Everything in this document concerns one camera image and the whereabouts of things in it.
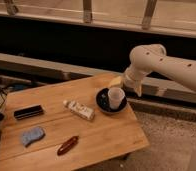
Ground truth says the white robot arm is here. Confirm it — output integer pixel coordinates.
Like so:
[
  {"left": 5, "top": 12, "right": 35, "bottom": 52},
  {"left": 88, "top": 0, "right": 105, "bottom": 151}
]
[{"left": 109, "top": 44, "right": 196, "bottom": 96}]

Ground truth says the wooden table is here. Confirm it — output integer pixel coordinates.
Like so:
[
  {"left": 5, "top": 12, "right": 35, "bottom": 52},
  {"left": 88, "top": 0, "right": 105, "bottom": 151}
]
[{"left": 0, "top": 74, "right": 149, "bottom": 171}]

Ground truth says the blue cloth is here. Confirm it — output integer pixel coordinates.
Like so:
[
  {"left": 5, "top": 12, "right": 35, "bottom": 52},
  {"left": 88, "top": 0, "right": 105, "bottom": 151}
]
[{"left": 21, "top": 127, "right": 45, "bottom": 147}]

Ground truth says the white bottle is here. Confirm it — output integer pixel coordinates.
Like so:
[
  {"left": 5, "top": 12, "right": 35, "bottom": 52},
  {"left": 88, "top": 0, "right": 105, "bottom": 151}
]
[{"left": 63, "top": 100, "right": 95, "bottom": 121}]

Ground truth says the black bowl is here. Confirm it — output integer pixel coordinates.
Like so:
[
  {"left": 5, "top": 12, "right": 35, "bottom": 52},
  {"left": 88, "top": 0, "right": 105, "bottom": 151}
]
[{"left": 96, "top": 88, "right": 127, "bottom": 115}]

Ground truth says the translucent plastic cup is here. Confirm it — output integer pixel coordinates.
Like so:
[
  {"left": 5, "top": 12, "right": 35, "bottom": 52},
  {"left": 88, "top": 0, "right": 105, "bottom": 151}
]
[{"left": 108, "top": 87, "right": 125, "bottom": 109}]

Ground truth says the red-brown oblong object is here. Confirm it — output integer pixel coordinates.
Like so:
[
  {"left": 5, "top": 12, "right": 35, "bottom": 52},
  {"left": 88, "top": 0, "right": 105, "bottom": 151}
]
[{"left": 57, "top": 136, "right": 79, "bottom": 156}]

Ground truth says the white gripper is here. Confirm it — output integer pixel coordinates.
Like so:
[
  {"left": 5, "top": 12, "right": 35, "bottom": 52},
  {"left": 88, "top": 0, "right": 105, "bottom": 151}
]
[{"left": 108, "top": 67, "right": 145, "bottom": 97}]

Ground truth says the black rectangular case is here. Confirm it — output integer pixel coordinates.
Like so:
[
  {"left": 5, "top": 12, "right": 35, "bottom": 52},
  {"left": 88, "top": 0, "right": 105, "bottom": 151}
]
[{"left": 14, "top": 105, "right": 44, "bottom": 120}]

